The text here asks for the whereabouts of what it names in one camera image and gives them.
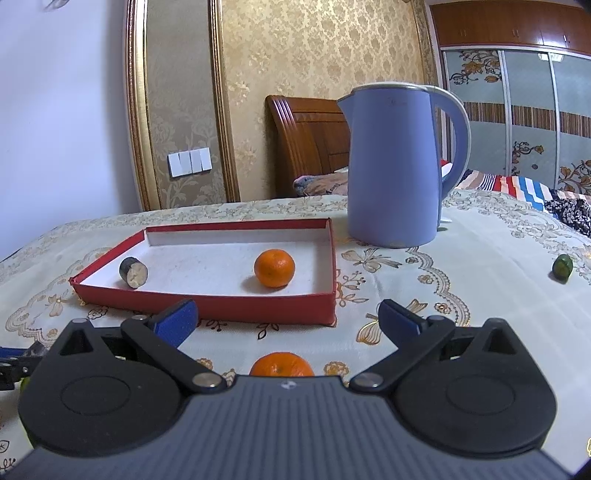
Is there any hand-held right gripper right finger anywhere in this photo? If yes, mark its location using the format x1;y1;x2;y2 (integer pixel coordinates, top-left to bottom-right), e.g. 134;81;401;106
348;299;543;394

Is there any dark floral cloth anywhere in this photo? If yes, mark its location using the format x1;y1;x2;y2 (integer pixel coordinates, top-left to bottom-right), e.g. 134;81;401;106
545;191;591;238

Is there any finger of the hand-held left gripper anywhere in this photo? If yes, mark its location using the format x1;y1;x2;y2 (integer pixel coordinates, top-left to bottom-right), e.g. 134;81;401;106
0;344;47;391

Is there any striped red blue blanket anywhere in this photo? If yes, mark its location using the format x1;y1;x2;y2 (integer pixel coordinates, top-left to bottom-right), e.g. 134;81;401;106
441;159;561;204

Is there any orange mandarin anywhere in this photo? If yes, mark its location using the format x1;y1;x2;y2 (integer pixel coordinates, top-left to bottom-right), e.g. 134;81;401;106
249;352;315;377
254;248;296;289

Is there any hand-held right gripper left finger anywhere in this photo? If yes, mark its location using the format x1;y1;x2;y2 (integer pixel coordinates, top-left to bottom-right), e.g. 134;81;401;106
30;299;228;394

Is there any gold wall moulding frame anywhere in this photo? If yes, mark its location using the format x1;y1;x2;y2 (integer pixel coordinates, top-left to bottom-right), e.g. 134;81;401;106
122;0;241;210

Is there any red cardboard box tray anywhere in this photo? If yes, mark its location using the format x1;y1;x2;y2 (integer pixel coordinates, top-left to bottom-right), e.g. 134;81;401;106
69;218;338;328

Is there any cream embroidered tablecloth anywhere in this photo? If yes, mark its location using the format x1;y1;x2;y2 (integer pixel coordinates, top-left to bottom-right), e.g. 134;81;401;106
0;189;591;480

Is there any wooden bed headboard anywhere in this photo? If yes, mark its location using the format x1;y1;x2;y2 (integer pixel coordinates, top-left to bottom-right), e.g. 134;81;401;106
265;95;352;198

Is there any blue electric kettle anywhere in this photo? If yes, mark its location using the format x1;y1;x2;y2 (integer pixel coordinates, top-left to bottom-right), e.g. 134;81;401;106
336;82;472;249

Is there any white wall light switch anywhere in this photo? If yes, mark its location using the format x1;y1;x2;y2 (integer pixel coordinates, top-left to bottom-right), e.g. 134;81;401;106
167;147;213;178

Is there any wooden wardrobe with floral doors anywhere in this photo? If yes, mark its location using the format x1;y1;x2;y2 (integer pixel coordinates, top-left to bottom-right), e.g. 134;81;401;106
425;0;591;195

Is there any pink brown folded blanket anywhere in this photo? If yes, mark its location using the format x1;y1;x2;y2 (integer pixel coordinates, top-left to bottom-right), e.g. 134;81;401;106
292;166;350;197

